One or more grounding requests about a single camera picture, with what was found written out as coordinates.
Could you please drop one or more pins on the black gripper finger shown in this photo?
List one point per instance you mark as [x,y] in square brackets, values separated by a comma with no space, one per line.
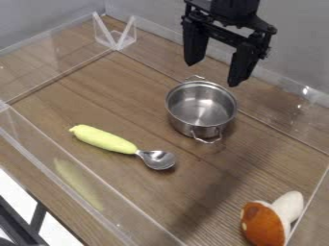
[196,41]
[251,51]

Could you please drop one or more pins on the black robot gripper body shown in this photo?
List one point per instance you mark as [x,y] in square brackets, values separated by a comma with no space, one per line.
[209,16]

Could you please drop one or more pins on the orange plush toy mushroom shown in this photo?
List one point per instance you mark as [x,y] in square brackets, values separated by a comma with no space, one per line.
[267,221]

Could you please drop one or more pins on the small stainless steel pot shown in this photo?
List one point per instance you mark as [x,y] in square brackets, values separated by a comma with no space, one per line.
[201,108]

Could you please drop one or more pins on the clear acrylic enclosure wall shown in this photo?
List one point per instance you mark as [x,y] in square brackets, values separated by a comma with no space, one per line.
[63,80]

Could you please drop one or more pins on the spoon with yellow handle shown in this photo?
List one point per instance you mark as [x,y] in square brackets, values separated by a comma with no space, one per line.
[157,160]

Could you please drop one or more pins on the black table leg frame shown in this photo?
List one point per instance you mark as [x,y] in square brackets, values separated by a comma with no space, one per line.
[16,232]

